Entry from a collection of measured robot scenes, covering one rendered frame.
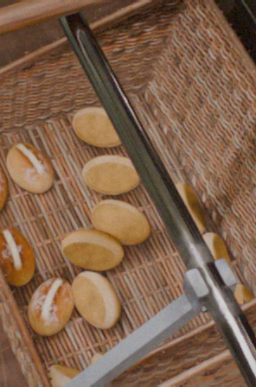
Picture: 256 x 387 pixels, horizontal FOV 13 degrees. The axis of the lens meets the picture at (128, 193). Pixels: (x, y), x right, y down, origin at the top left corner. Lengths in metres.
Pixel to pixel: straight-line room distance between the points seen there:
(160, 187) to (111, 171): 0.65
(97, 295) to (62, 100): 0.38
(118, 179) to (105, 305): 0.24
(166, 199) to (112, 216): 0.61
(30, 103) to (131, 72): 0.18
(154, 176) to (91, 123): 0.71
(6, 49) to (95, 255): 0.49
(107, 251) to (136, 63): 0.36
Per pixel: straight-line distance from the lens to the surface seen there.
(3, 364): 1.68
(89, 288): 1.67
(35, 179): 1.78
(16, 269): 1.70
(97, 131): 1.84
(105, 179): 1.79
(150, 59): 1.88
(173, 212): 1.12
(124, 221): 1.73
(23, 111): 1.85
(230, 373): 1.55
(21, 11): 1.23
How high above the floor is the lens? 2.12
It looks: 57 degrees down
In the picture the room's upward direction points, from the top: 6 degrees clockwise
